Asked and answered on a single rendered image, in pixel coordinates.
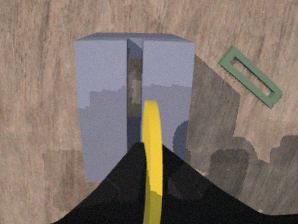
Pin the thin gold disc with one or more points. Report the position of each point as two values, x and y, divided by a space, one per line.
151 135

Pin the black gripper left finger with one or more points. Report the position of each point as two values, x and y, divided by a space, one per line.
120 198

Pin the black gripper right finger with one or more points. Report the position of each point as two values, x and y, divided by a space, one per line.
189 198

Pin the grey box lid with slot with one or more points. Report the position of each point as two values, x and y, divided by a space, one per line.
102 96

